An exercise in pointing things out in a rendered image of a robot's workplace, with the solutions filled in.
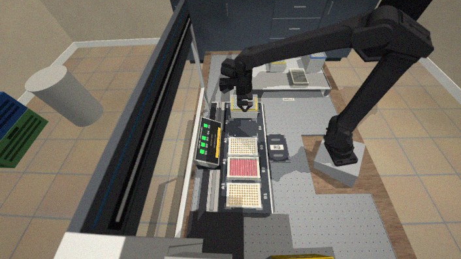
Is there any yellow open-top bin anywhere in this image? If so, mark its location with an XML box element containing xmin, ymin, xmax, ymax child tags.
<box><xmin>271</xmin><ymin>254</ymin><xmax>333</xmax><ymax>259</ymax></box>

